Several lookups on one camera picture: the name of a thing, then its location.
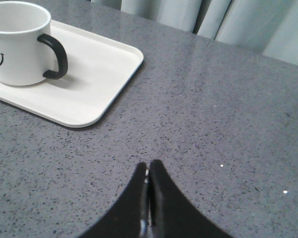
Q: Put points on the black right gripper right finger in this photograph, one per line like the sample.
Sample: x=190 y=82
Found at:
x=172 y=214

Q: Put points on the white smiley face mug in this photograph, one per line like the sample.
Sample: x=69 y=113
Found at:
x=28 y=52

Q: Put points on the cream rectangular tray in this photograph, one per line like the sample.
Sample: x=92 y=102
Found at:
x=99 y=68

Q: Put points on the pale green curtain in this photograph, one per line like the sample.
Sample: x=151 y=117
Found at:
x=269 y=27

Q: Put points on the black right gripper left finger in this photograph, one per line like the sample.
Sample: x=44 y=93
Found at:
x=128 y=216

